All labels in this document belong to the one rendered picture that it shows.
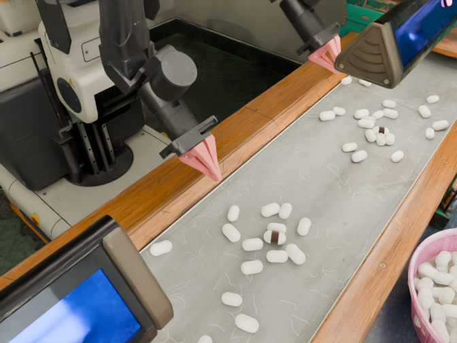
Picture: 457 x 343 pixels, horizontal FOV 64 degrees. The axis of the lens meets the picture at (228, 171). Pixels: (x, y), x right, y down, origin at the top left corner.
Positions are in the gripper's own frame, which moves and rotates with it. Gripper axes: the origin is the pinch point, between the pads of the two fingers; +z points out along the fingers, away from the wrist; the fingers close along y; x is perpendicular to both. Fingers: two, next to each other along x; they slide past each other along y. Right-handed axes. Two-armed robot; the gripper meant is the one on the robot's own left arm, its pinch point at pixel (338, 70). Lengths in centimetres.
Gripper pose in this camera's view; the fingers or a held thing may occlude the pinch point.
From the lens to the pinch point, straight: 89.4
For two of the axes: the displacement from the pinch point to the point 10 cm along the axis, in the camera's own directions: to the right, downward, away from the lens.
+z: 5.8, 8.1, 1.0
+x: -5.0, 2.6, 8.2
